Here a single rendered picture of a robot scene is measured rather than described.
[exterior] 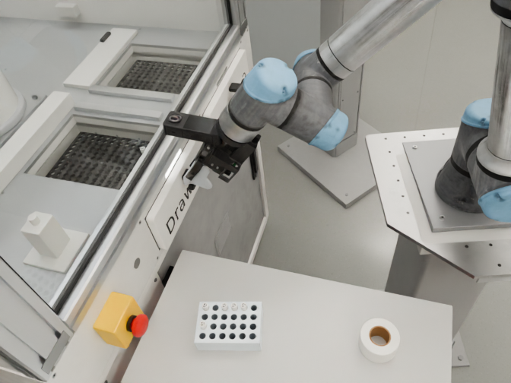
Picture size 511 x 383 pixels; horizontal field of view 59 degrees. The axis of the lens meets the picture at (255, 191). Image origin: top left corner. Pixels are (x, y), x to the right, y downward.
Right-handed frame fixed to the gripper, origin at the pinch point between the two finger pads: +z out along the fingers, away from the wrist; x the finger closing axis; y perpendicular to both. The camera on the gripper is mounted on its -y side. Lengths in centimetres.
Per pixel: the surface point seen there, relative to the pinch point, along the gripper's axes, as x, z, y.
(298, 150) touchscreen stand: 98, 72, 50
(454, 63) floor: 189, 34, 111
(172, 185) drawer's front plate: -5.1, -0.5, -1.8
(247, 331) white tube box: -26.5, -2.3, 23.3
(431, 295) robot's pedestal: 10, 5, 75
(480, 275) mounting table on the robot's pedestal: -2, -23, 60
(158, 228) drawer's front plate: -14.0, 2.0, 0.1
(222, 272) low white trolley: -13.6, 6.6, 17.1
